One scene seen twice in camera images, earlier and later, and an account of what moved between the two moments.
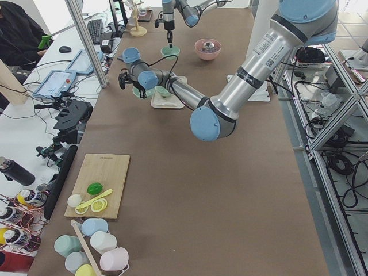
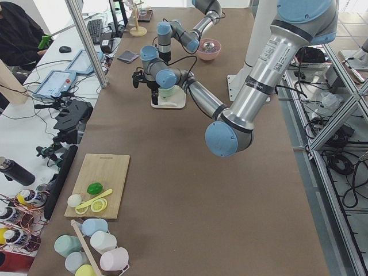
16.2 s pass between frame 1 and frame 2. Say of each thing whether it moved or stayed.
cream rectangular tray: stayed
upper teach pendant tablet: stayed
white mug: stayed
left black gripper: moved
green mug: stayed
